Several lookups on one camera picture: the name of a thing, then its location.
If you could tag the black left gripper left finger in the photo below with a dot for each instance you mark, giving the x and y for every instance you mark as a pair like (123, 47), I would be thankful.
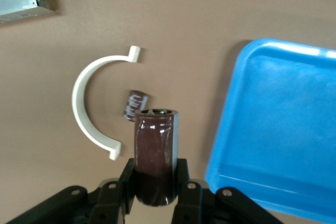
(115, 200)

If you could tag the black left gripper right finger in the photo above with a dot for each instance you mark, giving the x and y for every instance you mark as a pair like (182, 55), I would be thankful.
(189, 203)

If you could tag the large dark brown capacitor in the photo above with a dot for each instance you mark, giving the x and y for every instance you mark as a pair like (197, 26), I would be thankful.
(155, 150)

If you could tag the small capacitor with white print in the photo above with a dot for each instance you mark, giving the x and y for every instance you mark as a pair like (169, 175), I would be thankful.
(134, 104)

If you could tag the blue plastic tray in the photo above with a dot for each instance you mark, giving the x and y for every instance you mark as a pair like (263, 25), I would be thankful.
(275, 116)

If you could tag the white curved plastic bracket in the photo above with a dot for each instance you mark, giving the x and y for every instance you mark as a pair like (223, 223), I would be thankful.
(78, 98)

